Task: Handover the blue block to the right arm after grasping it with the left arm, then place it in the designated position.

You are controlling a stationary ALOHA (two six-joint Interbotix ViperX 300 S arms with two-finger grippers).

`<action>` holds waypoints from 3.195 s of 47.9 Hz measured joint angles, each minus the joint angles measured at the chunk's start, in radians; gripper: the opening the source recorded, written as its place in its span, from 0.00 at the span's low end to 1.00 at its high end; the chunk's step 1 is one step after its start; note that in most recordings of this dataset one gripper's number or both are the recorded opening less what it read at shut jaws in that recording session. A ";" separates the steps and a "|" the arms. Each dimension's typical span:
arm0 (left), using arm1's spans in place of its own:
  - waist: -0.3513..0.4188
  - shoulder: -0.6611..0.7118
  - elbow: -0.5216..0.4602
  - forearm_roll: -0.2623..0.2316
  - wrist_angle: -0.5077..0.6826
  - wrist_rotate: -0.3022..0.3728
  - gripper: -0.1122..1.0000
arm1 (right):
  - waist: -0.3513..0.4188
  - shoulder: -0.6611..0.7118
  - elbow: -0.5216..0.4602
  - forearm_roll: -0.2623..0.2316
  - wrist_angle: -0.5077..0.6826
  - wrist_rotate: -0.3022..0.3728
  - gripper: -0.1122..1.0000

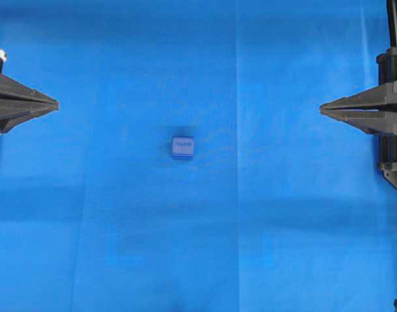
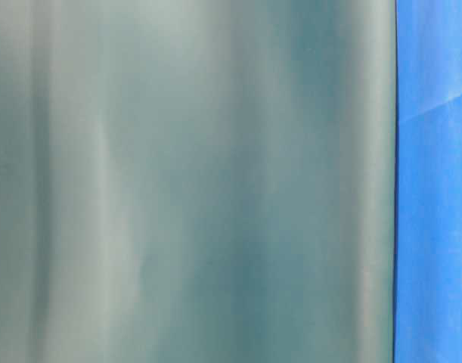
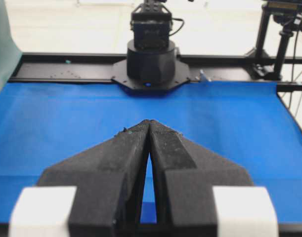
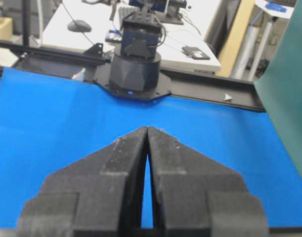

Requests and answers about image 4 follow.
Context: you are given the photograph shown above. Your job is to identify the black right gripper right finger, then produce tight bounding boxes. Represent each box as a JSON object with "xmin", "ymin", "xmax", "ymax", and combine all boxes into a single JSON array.
[{"xmin": 148, "ymin": 127, "xmax": 269, "ymax": 237}]

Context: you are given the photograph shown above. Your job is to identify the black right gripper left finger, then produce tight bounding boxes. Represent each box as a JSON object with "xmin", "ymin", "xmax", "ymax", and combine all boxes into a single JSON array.
[{"xmin": 17, "ymin": 127, "xmax": 148, "ymax": 237}]

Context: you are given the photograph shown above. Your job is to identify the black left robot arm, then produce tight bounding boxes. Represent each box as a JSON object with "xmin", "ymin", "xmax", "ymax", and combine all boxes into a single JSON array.
[{"xmin": 93, "ymin": 0, "xmax": 171, "ymax": 101}]

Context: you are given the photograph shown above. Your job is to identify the white paper scrap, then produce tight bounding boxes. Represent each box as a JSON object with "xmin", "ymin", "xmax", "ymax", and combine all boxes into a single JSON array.
[{"xmin": 223, "ymin": 93, "xmax": 233, "ymax": 102}]

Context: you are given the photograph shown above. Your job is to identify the black flat device on desk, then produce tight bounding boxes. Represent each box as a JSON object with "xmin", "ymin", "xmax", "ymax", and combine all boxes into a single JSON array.
[{"xmin": 182, "ymin": 46, "xmax": 210, "ymax": 60}]

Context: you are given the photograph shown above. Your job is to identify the green backdrop sheet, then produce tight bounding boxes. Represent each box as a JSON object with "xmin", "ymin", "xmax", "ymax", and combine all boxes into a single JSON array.
[{"xmin": 255, "ymin": 0, "xmax": 302, "ymax": 179}]

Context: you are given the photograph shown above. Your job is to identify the black computer mouse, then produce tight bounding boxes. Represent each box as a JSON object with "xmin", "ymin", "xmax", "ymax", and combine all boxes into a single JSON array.
[{"xmin": 67, "ymin": 20, "xmax": 92, "ymax": 33}]

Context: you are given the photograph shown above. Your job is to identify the white desk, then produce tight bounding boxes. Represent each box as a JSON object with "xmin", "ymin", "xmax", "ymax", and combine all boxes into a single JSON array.
[{"xmin": 43, "ymin": 0, "xmax": 221, "ymax": 72}]

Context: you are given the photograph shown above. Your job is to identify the black aluminium frame rail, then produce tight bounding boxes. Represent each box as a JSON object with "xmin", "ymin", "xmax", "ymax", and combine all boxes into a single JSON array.
[{"xmin": 0, "ymin": 41, "xmax": 265, "ymax": 112}]

